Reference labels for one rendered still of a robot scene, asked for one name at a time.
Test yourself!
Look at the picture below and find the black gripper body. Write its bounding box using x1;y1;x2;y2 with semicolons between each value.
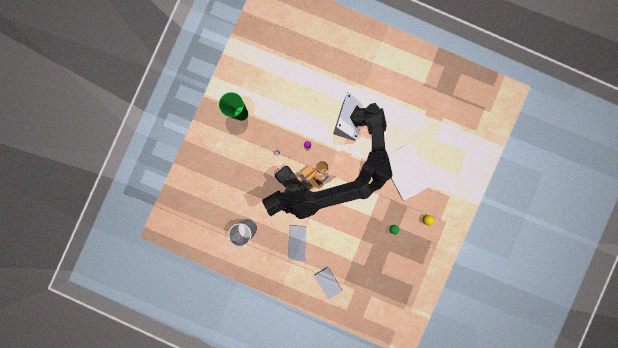
275;166;300;186

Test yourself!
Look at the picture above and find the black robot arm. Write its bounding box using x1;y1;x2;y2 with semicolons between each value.
262;103;393;219

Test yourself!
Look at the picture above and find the yellow ball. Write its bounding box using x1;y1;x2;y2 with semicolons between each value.
423;215;434;226

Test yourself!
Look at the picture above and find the grey cup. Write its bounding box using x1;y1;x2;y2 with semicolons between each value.
228;219;257;247

